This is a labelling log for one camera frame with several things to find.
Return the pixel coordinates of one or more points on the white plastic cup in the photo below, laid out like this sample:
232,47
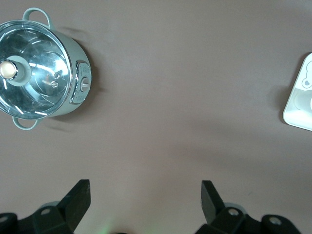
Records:
302,103

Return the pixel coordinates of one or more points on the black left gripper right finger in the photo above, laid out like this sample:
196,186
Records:
219,214

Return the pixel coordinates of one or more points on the glass pot lid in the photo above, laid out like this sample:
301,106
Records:
41,61

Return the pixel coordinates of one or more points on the green electric cooking pot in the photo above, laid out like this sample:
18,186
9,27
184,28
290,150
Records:
80,63

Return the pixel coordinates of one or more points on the white bear print tray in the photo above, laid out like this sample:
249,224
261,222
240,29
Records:
296,119

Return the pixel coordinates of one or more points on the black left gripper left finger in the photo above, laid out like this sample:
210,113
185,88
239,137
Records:
70,209

